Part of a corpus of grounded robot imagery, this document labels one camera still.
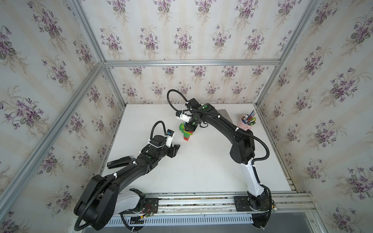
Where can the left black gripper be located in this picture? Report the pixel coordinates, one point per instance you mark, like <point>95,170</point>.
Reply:
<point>173,151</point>

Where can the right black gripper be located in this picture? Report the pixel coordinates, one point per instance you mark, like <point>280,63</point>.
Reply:
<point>189,127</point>

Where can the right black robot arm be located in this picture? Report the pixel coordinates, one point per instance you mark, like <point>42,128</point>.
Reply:
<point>246,148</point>

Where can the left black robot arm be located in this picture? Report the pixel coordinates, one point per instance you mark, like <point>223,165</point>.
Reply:
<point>97,203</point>

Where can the pink pen cup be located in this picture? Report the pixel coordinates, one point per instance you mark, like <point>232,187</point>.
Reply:
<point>244,126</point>

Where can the black stapler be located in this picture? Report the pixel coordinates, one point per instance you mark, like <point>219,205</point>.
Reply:
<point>119,163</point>

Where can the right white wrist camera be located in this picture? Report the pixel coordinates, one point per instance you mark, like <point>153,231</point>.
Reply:
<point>182,116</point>

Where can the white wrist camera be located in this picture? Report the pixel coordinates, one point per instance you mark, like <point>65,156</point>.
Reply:
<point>169,138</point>
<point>182,116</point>

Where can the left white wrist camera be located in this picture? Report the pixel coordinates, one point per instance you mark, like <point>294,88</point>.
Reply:
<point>169,138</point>

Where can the aluminium mounting rail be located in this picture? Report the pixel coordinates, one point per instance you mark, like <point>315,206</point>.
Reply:
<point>213,203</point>

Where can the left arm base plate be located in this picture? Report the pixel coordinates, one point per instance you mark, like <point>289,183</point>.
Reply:
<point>148,206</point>

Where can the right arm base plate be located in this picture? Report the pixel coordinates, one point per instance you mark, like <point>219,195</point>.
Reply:
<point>252,203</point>

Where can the white slotted cable duct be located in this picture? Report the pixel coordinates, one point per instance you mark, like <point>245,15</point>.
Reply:
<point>184,220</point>

